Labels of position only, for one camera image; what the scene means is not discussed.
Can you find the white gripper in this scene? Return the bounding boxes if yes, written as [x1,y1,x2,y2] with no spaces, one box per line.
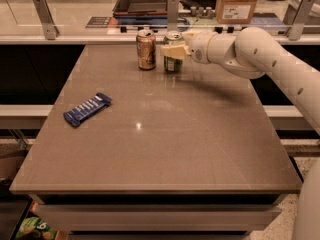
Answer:
[161,30,216,64]

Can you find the green soda can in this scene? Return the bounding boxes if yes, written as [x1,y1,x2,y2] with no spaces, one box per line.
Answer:
[163,30,184,73]

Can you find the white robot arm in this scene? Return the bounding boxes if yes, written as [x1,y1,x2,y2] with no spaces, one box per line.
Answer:
[161,27,320,240]

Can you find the orange soda can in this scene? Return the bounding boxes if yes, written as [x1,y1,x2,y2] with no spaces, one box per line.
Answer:
[136,29,156,70]

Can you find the dark open tray bin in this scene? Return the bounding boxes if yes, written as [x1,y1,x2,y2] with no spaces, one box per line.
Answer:
[113,0,167,17]

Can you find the cardboard box with label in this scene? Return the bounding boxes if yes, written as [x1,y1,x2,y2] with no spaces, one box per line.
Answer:
[215,0,257,24]

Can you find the blue snack bar wrapper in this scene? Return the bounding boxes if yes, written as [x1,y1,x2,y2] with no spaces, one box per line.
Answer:
[63,93,112,128]

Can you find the table drawer front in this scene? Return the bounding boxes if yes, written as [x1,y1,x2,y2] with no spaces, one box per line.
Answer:
[35,205,281,232]

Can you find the green snack bag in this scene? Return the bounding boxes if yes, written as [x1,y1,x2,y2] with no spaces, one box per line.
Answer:
[14,217,57,240]

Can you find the middle metal glass bracket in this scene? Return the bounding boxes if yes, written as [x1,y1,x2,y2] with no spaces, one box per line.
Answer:
[167,0,179,31]

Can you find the metal glass bracket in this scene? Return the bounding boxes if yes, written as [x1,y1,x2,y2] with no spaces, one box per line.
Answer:
[167,0,179,31]
[32,0,60,40]
[286,0,316,41]

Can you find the right metal glass bracket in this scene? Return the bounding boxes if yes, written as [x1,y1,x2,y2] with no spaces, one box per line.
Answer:
[286,0,316,41]

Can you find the left metal glass bracket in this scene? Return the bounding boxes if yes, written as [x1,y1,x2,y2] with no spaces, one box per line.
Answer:
[32,0,60,40]

